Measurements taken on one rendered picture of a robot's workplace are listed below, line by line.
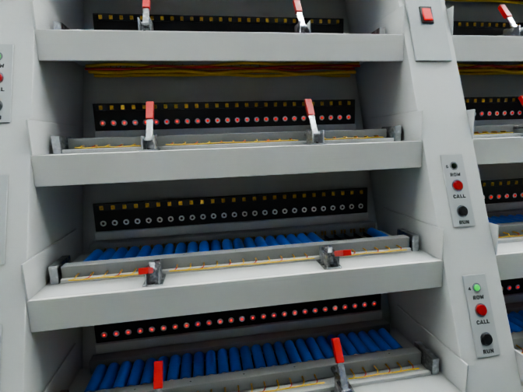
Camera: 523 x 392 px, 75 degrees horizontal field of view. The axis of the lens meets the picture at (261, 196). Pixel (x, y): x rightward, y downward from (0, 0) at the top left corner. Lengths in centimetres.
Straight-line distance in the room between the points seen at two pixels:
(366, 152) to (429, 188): 12
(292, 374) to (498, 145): 53
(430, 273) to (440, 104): 29
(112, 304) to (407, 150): 51
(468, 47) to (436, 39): 7
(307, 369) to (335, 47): 54
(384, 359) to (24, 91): 70
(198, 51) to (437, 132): 42
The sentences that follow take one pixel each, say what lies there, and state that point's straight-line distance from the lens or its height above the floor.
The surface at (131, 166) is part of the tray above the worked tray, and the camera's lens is 54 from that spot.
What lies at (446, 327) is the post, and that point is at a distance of 65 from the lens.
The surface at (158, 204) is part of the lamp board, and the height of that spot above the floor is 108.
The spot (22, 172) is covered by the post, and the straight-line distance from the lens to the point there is 58.
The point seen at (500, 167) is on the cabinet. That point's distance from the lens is 100.
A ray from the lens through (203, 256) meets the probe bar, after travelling 55.
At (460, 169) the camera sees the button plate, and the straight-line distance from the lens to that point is 66.
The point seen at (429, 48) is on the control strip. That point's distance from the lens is 72.
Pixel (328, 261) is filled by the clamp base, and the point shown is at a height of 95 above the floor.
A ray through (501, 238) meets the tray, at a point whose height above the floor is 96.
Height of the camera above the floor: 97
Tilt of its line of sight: 10 degrees up
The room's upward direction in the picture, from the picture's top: 5 degrees counter-clockwise
